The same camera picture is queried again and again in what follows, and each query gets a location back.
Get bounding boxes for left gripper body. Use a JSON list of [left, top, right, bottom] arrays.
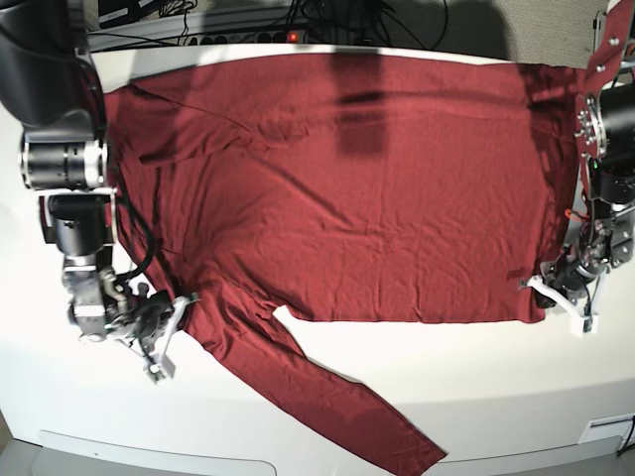
[[540, 247, 608, 300]]

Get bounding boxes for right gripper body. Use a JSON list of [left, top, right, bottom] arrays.
[[68, 283, 174, 355]]

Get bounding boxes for dark red long-sleeve shirt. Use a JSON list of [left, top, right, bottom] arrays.
[[105, 54, 583, 475]]

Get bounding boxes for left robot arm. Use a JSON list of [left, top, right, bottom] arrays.
[[522, 1, 634, 336]]

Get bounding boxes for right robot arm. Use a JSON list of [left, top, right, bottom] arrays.
[[1, 1, 194, 382]]

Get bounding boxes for white wall socket plate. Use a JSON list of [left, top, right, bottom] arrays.
[[578, 415, 634, 444]]

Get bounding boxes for black power strip red switch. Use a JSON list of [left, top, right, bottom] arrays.
[[185, 30, 305, 46]]

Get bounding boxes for tangled black cables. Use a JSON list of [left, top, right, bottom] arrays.
[[277, 0, 447, 47]]

